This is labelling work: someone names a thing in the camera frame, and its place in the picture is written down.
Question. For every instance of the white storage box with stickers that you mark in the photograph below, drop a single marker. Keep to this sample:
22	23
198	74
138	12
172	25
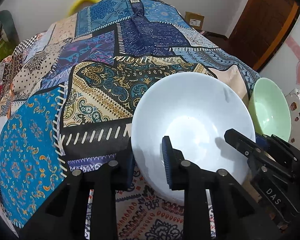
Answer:
298	120

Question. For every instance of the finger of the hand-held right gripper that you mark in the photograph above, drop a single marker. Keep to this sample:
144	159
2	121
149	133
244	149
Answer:
240	141
277	145

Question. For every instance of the cardboard box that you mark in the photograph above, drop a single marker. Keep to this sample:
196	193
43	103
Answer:
194	18

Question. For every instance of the light green bowl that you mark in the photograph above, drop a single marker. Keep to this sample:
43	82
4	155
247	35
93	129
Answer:
270	110

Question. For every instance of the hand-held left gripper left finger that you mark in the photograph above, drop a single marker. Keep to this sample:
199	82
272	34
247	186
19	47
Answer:
128	171

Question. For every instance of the brown wooden door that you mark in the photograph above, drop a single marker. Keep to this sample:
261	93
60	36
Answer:
262	22

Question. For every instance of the plain white bowl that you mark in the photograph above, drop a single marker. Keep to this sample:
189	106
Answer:
190	110

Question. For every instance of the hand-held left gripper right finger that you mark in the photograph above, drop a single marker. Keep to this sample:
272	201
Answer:
168	165

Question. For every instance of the patchwork patterned tablecloth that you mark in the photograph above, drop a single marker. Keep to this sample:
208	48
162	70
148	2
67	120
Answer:
90	55

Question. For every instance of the white fridge with pink stickers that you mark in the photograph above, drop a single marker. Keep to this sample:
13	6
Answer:
297	45

